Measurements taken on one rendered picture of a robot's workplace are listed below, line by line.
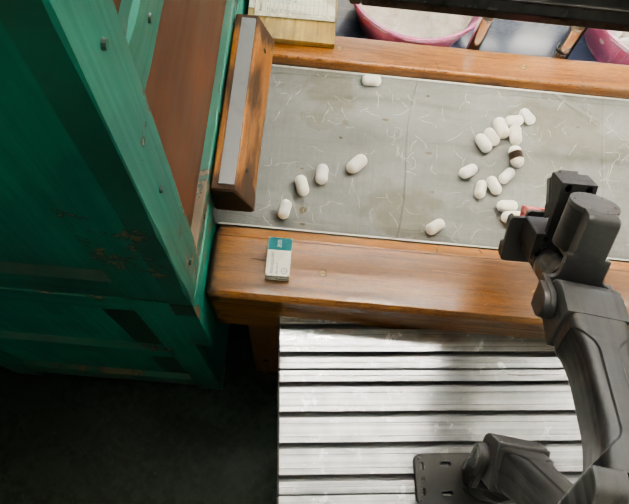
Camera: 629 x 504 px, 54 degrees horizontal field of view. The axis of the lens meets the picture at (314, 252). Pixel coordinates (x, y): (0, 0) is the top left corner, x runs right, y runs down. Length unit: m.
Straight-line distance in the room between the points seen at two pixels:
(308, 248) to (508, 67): 0.48
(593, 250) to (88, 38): 0.56
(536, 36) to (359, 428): 0.81
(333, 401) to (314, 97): 0.50
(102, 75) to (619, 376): 0.52
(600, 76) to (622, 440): 0.73
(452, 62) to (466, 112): 0.09
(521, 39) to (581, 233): 0.64
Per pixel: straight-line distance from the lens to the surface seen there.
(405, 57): 1.11
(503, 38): 1.31
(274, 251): 0.90
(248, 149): 0.91
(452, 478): 0.98
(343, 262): 0.92
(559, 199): 0.80
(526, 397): 1.04
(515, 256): 0.88
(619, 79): 1.22
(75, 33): 0.37
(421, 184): 1.02
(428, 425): 0.99
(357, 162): 0.99
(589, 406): 0.65
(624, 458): 0.61
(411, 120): 1.07
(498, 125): 1.08
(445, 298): 0.93
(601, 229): 0.74
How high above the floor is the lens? 1.63
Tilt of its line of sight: 70 degrees down
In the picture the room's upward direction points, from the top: 9 degrees clockwise
